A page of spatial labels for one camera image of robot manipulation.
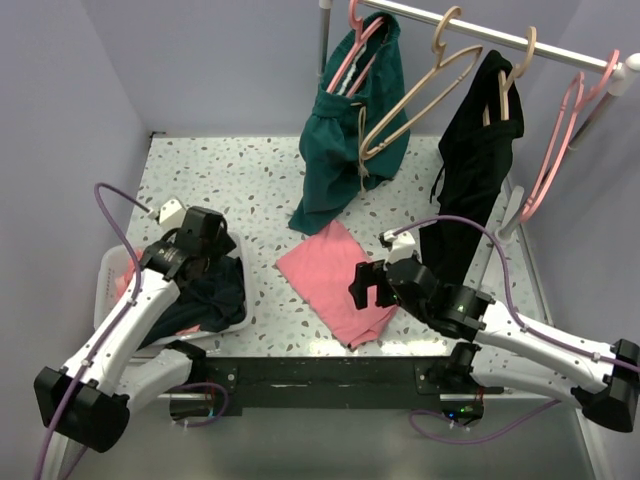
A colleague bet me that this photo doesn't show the dark navy shorts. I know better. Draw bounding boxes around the dark navy shorts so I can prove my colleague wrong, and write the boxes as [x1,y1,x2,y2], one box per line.
[140,256,246,348]

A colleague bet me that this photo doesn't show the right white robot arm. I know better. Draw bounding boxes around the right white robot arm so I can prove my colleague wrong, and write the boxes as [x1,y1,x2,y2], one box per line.
[348,258,639,433]

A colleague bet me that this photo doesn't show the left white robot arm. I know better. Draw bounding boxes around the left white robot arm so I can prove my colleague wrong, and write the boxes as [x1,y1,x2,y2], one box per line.
[34,207,236,453]

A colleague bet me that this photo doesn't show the pink folded shorts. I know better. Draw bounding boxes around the pink folded shorts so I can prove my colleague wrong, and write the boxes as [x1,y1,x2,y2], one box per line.
[276,220,397,349]

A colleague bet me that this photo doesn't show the black hanging shorts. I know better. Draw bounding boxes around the black hanging shorts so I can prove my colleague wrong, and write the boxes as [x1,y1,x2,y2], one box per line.
[419,50,525,285]

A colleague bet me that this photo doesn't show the green hanging shorts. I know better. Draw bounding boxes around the green hanging shorts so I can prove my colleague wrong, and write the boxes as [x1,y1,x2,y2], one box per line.
[288,12,410,235]

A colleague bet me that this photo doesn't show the empty beige hanger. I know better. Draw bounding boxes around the empty beige hanger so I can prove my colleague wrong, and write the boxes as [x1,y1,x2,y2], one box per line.
[358,5,485,162]

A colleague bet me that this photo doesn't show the beige hanger with black shorts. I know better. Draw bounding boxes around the beige hanger with black shorts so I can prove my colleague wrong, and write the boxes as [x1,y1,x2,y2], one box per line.
[497,26,537,121]

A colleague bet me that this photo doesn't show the empty pink hanger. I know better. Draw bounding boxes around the empty pink hanger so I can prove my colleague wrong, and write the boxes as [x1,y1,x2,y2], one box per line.
[517,49,620,224]

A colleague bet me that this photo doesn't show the pink hanger with green shorts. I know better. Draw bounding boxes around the pink hanger with green shorts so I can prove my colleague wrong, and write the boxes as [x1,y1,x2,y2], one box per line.
[325,0,386,97]

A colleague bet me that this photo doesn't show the coral pink patterned garment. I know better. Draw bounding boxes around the coral pink patterned garment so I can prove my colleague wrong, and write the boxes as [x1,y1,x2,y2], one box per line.
[114,254,135,302]

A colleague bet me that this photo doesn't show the white plastic laundry basket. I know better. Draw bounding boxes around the white plastic laundry basket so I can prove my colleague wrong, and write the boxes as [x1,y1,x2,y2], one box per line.
[94,232,255,347]

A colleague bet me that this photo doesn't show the metal clothes rack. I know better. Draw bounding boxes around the metal clothes rack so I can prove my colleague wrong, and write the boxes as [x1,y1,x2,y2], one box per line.
[315,0,640,244]

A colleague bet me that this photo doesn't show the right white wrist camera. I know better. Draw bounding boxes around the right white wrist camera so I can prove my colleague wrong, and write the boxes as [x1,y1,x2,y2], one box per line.
[379,229,419,264]

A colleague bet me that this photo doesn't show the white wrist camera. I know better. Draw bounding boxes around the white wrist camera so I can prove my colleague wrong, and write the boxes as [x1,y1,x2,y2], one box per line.
[379,229,419,264]
[147,198,187,233]

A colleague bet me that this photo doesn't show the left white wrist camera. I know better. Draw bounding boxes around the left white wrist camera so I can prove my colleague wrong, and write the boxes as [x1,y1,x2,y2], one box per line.
[147,198,187,233]

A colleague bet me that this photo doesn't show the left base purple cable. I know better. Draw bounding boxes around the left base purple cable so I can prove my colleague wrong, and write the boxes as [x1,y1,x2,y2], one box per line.
[169,382,230,429]

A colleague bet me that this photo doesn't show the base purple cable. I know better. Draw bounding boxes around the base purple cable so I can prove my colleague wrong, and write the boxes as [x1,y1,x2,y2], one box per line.
[169,382,230,429]
[409,399,564,449]

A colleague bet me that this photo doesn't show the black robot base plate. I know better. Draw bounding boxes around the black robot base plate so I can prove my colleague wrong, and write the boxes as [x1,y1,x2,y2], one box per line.
[169,357,503,415]

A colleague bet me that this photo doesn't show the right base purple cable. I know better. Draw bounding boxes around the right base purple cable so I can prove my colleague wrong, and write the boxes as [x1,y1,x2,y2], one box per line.
[409,399,564,449]

